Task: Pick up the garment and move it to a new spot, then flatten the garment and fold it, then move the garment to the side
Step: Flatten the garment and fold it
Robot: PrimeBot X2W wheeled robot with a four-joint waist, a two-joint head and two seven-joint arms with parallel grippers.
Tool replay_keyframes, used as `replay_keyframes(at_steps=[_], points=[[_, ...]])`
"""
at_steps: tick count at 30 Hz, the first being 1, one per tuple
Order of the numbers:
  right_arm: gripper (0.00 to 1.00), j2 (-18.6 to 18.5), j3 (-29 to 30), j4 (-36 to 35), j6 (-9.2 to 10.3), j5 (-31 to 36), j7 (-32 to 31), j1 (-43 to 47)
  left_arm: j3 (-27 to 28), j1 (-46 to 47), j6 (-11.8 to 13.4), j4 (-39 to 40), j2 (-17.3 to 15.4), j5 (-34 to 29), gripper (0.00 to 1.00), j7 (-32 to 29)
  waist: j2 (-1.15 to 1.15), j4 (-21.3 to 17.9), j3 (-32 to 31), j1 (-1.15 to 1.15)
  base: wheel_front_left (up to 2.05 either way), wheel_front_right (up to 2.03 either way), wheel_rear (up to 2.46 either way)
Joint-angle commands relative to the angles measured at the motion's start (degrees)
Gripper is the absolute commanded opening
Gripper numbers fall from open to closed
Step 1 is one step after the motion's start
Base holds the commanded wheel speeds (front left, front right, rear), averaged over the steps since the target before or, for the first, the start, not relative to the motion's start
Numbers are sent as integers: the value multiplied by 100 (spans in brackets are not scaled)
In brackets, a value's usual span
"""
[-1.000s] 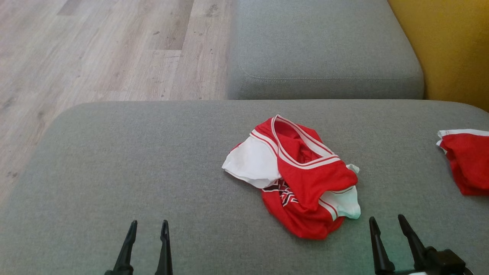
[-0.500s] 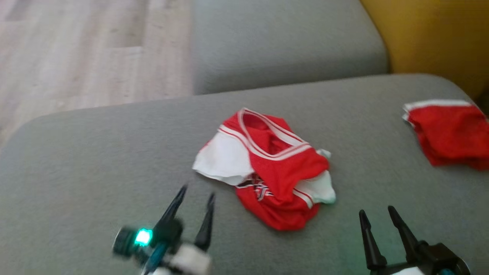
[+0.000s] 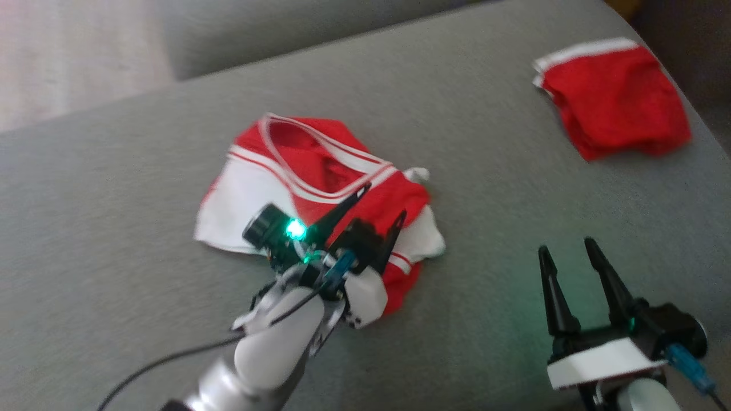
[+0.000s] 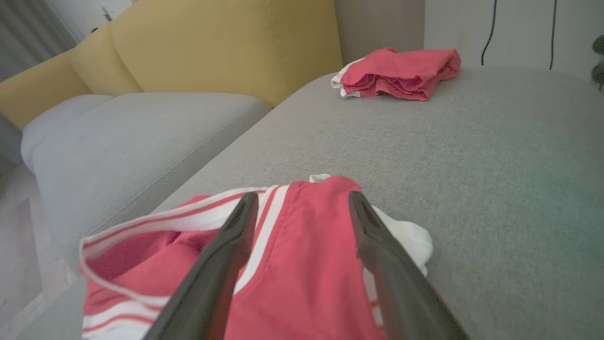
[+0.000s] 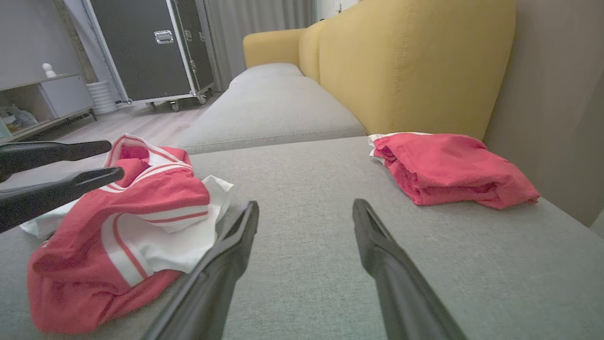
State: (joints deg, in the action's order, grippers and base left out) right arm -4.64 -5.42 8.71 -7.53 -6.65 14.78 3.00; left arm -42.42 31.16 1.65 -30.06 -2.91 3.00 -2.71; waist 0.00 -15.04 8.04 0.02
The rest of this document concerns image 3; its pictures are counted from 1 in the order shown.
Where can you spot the red white basketball jersey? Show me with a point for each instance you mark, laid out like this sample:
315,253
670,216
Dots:
320,165

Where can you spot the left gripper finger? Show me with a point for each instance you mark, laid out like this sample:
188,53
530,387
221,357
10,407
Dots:
340,214
391,242

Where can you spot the red shorts white waistband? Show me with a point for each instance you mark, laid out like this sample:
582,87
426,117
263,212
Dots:
614,103

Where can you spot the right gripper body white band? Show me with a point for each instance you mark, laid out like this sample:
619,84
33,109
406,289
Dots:
599,357

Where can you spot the grey sofa seat cushion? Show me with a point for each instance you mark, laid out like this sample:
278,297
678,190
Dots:
114,188

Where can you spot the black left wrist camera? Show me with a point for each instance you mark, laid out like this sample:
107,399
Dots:
262,228

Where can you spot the grey sofa side cushion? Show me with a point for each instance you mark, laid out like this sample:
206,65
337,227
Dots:
274,28

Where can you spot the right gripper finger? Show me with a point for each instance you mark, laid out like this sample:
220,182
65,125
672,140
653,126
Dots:
611,285
557,297

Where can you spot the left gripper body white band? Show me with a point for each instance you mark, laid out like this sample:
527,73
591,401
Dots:
365,291

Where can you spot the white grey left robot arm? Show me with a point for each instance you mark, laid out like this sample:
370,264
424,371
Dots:
268,354

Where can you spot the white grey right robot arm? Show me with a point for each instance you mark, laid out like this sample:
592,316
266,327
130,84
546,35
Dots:
645,397

